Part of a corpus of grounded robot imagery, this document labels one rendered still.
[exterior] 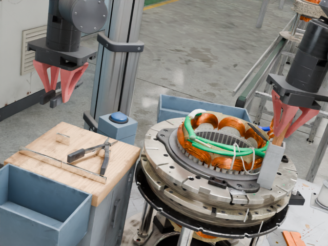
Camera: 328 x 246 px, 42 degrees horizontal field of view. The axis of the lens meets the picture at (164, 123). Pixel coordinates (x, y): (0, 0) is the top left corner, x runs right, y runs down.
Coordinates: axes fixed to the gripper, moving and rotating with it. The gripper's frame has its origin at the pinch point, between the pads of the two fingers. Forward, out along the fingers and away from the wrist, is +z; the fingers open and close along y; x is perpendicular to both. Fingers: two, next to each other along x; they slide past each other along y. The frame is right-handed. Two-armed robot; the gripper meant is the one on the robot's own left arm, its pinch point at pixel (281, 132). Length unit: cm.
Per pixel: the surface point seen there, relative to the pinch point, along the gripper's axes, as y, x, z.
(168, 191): -16.6, 1.3, 15.9
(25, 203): -41.4, 4.6, 24.1
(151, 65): 72, 382, 124
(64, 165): -35.6, 5.8, 15.7
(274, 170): 0.6, -1.7, 7.0
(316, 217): 43, 29, 41
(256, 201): -2.6, -5.2, 11.8
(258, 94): 80, 152, 51
